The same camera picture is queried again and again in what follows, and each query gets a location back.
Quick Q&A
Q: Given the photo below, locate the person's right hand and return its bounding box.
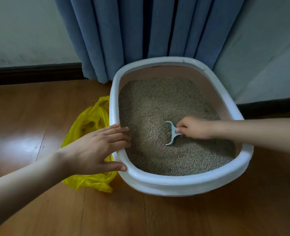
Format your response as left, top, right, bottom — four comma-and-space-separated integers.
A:
175, 116, 217, 140

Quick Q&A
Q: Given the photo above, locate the person's left hand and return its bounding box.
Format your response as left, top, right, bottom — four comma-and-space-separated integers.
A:
56, 123, 131, 176

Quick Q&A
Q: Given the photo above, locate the light blue litter scoop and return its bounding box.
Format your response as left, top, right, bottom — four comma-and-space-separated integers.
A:
165, 121, 184, 146

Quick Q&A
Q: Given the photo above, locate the yellow plastic bag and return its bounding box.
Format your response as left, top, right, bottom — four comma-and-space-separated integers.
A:
60, 96, 118, 193

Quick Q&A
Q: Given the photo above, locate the grey cat litter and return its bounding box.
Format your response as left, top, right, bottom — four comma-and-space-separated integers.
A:
118, 77, 236, 177

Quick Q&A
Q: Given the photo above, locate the white oval litter box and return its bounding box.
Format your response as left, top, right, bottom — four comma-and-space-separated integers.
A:
109, 56, 254, 197

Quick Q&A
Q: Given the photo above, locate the person's right forearm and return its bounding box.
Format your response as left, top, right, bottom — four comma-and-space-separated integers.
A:
213, 118, 290, 158

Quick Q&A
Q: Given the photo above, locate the person's left forearm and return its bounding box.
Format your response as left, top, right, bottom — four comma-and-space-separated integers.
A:
0, 151, 73, 234

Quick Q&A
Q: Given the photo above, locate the blue curtain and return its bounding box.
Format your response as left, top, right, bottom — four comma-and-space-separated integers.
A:
53, 0, 245, 84

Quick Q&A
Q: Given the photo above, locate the dark wall baseboard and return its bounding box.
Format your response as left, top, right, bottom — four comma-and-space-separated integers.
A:
237, 97, 290, 120
0, 62, 85, 86

